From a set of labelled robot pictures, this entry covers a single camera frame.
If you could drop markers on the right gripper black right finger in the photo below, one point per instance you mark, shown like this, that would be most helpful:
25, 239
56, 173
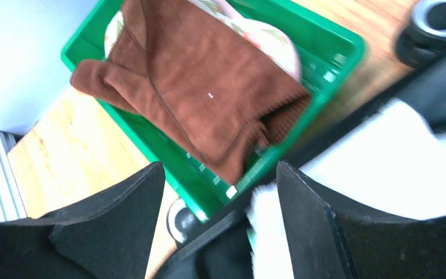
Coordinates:
332, 236

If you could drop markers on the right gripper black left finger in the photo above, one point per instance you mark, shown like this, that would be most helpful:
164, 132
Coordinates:
106, 235

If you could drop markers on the brown cloth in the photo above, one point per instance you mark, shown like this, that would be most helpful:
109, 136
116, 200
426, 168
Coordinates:
219, 130

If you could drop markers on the green plastic tray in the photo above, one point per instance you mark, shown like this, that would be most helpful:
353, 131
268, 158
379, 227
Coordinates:
328, 52

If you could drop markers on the floral beige fabric pouch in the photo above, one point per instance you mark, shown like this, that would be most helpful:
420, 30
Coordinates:
269, 38

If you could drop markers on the black clothing in suitcase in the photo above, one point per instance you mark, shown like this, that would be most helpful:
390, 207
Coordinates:
226, 257

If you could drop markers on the white folded cloth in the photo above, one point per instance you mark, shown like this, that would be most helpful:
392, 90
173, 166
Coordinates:
391, 162

